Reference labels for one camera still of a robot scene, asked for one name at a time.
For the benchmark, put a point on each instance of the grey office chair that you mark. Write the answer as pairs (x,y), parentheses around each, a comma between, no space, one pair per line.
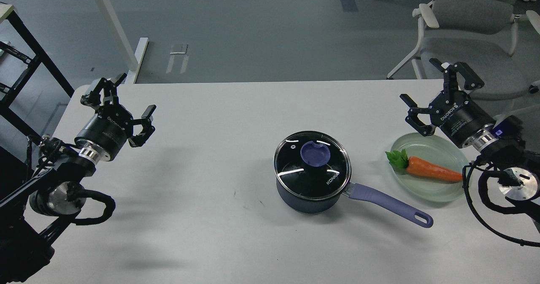
(483,34)

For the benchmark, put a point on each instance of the white table frame leg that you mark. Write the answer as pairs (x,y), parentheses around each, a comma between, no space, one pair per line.
(89,39)

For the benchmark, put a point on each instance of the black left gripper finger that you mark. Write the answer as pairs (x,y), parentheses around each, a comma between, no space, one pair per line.
(147,129)
(102,96)

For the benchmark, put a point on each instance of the translucent green oval plate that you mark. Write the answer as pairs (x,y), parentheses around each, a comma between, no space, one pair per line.
(436,150)

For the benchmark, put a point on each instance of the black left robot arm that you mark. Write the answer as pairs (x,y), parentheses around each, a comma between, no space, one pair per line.
(36,211)

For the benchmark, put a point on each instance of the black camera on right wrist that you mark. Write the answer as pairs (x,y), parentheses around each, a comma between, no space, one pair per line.
(509,128)

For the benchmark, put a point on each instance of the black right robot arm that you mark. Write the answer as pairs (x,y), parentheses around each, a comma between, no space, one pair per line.
(509,179)

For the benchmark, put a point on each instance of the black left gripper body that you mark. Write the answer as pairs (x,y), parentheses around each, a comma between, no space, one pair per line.
(109,129)

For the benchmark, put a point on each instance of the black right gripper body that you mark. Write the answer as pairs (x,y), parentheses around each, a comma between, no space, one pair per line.
(460,119)

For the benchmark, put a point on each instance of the orange toy carrot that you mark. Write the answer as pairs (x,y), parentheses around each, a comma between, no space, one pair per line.
(416,166)

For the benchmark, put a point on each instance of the glass pot lid purple knob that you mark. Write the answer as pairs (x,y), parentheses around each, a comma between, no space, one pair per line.
(312,165)

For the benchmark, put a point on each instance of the black metal rack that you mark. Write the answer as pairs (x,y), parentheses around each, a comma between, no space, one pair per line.
(32,64)

